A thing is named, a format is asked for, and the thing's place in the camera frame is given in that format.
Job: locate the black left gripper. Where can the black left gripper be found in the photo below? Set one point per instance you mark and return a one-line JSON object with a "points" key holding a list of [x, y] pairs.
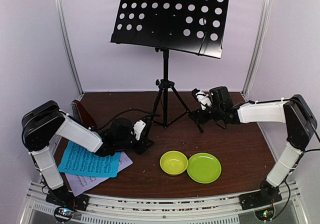
{"points": [[142, 148]]}

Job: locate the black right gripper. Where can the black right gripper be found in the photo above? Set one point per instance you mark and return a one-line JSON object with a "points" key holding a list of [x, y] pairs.
{"points": [[198, 115]]}

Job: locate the blue sheet music page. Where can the blue sheet music page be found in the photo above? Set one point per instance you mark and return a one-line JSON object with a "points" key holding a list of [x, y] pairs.
{"points": [[77, 160]]}

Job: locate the black perforated music stand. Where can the black perforated music stand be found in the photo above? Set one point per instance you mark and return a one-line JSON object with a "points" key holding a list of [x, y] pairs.
{"points": [[191, 26]]}

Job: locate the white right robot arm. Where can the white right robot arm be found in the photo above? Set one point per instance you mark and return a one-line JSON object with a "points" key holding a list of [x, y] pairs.
{"points": [[294, 113]]}

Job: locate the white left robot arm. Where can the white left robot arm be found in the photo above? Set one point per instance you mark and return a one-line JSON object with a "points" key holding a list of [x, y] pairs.
{"points": [[47, 120]]}

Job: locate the lime green bowl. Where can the lime green bowl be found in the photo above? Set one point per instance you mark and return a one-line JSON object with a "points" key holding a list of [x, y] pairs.
{"points": [[173, 163]]}

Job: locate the lime green plate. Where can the lime green plate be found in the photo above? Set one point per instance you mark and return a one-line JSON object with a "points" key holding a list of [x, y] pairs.
{"points": [[204, 168]]}

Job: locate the brown wooden metronome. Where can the brown wooden metronome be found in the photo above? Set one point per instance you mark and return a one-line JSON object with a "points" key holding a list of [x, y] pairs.
{"points": [[82, 115]]}

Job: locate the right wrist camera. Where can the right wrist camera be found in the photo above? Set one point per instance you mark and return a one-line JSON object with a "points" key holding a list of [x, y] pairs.
{"points": [[202, 98]]}

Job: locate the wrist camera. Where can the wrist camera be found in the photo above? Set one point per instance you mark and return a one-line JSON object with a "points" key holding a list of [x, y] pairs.
{"points": [[202, 98], [138, 128]]}

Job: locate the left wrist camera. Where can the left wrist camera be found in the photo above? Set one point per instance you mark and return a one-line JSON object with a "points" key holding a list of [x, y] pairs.
{"points": [[138, 128]]}

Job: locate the aluminium front rail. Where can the aluminium front rail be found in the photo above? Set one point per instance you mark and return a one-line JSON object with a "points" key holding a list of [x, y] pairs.
{"points": [[199, 210]]}

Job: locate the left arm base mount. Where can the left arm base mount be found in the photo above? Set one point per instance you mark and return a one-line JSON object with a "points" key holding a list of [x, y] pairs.
{"points": [[65, 211]]}

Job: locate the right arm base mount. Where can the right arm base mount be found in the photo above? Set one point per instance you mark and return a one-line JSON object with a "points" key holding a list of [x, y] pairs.
{"points": [[262, 204]]}

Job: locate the right aluminium frame post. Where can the right aluminium frame post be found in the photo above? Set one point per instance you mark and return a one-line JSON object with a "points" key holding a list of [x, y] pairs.
{"points": [[258, 48]]}

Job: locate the aluminium frame post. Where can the aluminium frame post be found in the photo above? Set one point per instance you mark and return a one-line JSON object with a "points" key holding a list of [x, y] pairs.
{"points": [[258, 48], [67, 46]]}

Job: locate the left aluminium frame post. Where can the left aluminium frame post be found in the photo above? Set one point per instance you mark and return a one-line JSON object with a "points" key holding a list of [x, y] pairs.
{"points": [[67, 46]]}

